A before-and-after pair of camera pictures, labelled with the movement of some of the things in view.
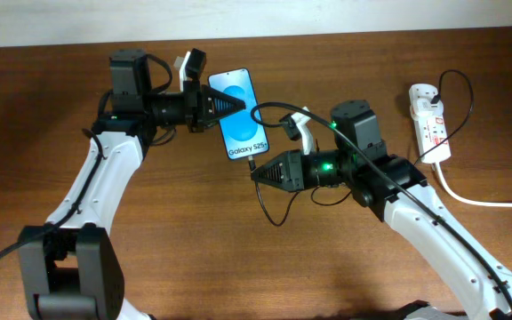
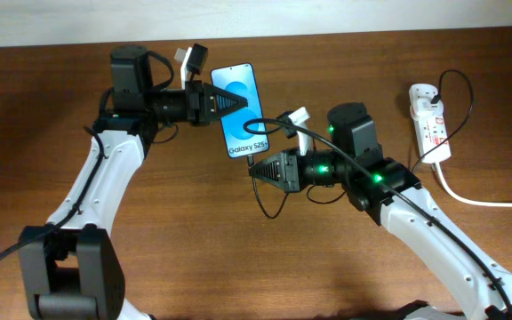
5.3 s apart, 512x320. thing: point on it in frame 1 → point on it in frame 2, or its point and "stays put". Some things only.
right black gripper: (296, 180) stays put
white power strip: (432, 133) stays put
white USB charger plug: (424, 109) stays put
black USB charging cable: (416, 162) → (251, 159)
